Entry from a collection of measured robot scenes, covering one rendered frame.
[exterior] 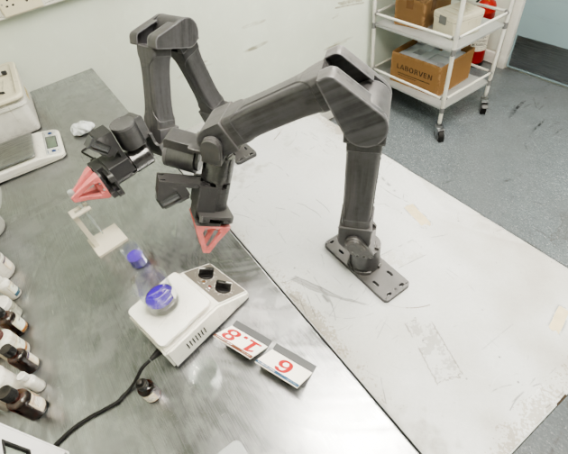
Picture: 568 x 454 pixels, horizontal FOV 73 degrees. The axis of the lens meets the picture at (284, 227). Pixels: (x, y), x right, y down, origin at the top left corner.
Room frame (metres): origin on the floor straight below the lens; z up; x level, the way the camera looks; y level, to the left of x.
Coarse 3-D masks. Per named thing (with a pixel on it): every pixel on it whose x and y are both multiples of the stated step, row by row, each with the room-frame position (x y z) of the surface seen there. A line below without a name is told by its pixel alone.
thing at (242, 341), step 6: (228, 330) 0.38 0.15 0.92; (234, 330) 0.38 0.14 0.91; (222, 336) 0.36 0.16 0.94; (228, 336) 0.36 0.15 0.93; (234, 336) 0.36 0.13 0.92; (240, 336) 0.36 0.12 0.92; (246, 336) 0.36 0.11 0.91; (234, 342) 0.34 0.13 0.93; (240, 342) 0.34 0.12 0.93; (246, 342) 0.34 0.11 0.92; (252, 342) 0.35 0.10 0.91; (240, 348) 0.33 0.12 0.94; (246, 348) 0.33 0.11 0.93; (252, 348) 0.33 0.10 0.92; (258, 348) 0.33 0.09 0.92; (252, 354) 0.31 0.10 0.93
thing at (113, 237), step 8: (80, 208) 0.71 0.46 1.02; (88, 208) 0.70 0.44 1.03; (72, 216) 0.68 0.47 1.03; (80, 224) 0.69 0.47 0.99; (112, 224) 0.76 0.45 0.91; (88, 232) 0.69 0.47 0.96; (104, 232) 0.73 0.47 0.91; (112, 232) 0.73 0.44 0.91; (120, 232) 0.72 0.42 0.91; (88, 240) 0.72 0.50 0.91; (96, 240) 0.71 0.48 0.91; (104, 240) 0.71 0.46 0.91; (112, 240) 0.70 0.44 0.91; (120, 240) 0.70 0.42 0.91; (128, 240) 0.70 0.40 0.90; (96, 248) 0.68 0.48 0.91; (104, 248) 0.68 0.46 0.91; (112, 248) 0.67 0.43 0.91
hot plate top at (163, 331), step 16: (176, 288) 0.45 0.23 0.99; (192, 288) 0.44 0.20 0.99; (192, 304) 0.41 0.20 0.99; (208, 304) 0.40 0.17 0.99; (144, 320) 0.39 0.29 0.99; (160, 320) 0.39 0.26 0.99; (176, 320) 0.38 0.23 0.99; (192, 320) 0.38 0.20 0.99; (160, 336) 0.35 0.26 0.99; (176, 336) 0.35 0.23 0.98
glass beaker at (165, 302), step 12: (144, 276) 0.45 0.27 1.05; (156, 276) 0.45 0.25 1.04; (132, 288) 0.41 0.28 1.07; (144, 288) 0.44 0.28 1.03; (168, 288) 0.41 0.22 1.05; (144, 300) 0.39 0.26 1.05; (156, 300) 0.39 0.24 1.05; (168, 300) 0.40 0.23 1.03; (156, 312) 0.39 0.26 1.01; (168, 312) 0.39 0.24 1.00
